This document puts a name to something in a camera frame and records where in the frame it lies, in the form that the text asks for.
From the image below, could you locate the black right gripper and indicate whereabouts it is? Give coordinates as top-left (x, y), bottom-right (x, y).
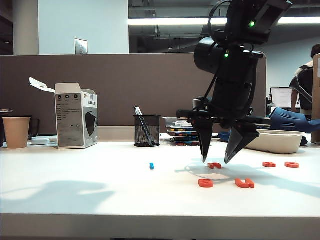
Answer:
top-left (175, 79), bottom-right (272, 165)

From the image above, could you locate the red letter u magnet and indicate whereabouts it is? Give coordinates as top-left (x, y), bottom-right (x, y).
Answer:
top-left (234, 177), bottom-right (256, 189)

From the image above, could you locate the teal card box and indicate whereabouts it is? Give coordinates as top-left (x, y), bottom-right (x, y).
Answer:
top-left (166, 127), bottom-right (199, 134)
top-left (169, 136), bottom-right (201, 143)
top-left (169, 141), bottom-right (201, 147)
top-left (166, 131), bottom-right (200, 138)

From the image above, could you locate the clear plastic tray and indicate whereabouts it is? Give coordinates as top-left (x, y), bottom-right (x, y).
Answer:
top-left (162, 116), bottom-right (199, 130)

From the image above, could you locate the beige pulp bowl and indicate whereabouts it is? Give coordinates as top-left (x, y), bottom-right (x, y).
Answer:
top-left (244, 128), bottom-right (307, 155)

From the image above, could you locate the computer monitor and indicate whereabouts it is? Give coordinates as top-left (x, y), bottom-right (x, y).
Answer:
top-left (270, 87), bottom-right (294, 110)

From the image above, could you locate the black mesh pen holder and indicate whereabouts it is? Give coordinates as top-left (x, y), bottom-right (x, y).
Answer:
top-left (133, 114), bottom-right (162, 148)

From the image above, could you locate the clear barrel pen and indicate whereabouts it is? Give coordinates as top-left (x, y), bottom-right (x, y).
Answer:
top-left (134, 105), bottom-right (154, 146)

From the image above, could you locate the person in beige shirt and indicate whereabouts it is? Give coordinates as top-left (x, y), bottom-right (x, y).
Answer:
top-left (289, 43), bottom-right (320, 119)

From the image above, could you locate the black backpack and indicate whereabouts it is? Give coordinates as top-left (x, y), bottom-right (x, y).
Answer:
top-left (289, 64), bottom-right (315, 111)

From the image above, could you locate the brown cardboard box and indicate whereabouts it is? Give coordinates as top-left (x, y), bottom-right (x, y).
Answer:
top-left (312, 53), bottom-right (320, 145)

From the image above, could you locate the brown desk partition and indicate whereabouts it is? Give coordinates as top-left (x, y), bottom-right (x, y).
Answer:
top-left (0, 51), bottom-right (268, 135)

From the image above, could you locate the long ceiling light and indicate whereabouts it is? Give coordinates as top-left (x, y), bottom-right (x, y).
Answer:
top-left (127, 16), bottom-right (320, 26)

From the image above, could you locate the grey face mask box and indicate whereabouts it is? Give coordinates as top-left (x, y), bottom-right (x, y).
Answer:
top-left (28, 77), bottom-right (99, 150)

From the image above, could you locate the small white case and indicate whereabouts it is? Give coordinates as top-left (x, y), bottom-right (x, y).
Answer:
top-left (30, 137), bottom-right (52, 146)

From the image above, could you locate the dark glass jar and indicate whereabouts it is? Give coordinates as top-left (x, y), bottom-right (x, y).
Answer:
top-left (28, 118), bottom-right (41, 141)

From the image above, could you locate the brown paper cup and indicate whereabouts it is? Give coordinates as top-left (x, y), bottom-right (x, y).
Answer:
top-left (2, 116), bottom-right (32, 150)

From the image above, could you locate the black cup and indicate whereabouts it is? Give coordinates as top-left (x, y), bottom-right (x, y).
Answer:
top-left (0, 108), bottom-right (14, 148)

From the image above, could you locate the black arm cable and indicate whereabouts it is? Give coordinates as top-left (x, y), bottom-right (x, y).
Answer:
top-left (192, 0), bottom-right (232, 112)

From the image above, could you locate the metal wall plate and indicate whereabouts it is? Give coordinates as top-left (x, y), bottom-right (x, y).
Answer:
top-left (74, 38), bottom-right (89, 55)

